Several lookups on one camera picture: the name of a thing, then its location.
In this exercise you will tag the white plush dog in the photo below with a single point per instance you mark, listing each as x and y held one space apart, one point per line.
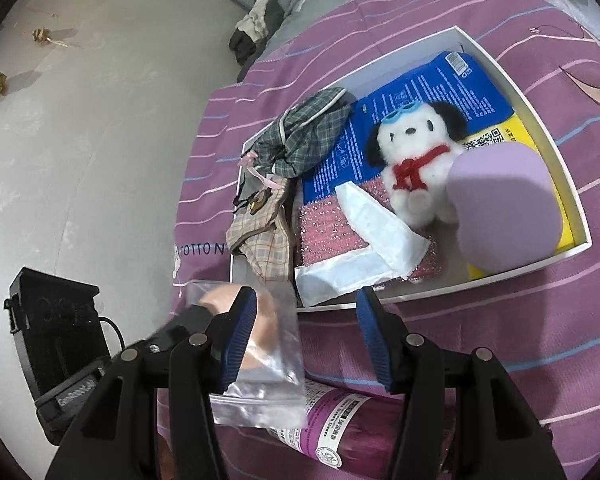
414 147

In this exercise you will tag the green plaid cloth pouch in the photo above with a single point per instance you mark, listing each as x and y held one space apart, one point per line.
301 137

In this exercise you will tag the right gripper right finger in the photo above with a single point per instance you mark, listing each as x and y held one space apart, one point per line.
461 412

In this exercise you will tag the beige plaid cloth pouch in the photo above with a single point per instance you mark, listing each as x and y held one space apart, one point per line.
260 231

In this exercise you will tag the white cardboard box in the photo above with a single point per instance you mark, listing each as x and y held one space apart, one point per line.
516 204

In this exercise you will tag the blue foil packet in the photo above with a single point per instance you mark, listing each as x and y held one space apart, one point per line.
347 160
452 77

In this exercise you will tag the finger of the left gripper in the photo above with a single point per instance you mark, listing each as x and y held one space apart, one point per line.
192 320

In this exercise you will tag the purple round sponge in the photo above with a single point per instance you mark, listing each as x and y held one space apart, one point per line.
505 204

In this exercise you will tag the pink glitter sponge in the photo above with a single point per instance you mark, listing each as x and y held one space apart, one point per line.
323 232

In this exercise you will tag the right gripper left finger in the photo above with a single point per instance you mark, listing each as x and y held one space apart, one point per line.
115 435

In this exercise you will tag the black white crumpled cloth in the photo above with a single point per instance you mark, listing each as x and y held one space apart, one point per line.
254 30

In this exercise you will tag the peach puff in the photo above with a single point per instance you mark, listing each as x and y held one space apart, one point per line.
269 391

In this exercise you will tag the purple refill pouch bottle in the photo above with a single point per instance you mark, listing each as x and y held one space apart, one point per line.
346 430

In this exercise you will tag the yellow QR code packet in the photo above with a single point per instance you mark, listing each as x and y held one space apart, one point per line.
545 169

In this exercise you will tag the white face mask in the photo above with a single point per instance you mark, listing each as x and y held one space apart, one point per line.
390 250

